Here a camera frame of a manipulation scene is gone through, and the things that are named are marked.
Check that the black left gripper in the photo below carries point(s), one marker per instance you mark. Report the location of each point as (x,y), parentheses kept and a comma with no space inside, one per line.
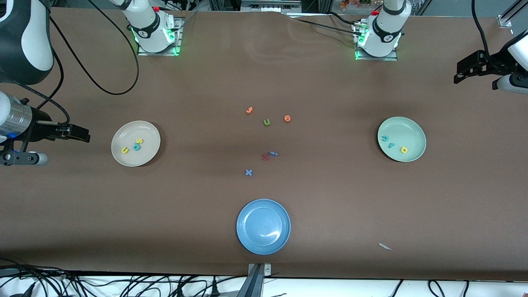
(493,65)

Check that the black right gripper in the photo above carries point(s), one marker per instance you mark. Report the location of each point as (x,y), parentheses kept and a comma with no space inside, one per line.
(41,125)

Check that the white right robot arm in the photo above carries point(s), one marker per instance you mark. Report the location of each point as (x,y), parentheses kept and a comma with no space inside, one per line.
(24,41)

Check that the beige brown plate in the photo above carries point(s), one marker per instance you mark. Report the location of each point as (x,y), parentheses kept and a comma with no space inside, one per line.
(135,154)

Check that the pale green plate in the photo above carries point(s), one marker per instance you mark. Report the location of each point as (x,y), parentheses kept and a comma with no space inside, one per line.
(408,132)

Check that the orange artificial flowers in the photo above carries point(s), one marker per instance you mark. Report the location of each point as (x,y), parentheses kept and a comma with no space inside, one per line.
(354,3)

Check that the white paper scrap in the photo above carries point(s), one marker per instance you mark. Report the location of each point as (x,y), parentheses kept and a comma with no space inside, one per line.
(385,246)

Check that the blue plate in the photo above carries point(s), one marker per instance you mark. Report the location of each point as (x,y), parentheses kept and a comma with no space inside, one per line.
(263,226)

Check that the grey power strip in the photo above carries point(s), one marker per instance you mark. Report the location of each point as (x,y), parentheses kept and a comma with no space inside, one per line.
(270,5)

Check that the aluminium frame profile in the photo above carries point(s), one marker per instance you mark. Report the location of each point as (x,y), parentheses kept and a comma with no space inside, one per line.
(508,16)

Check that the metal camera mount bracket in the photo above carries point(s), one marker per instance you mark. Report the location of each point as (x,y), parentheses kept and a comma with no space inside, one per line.
(259,270)

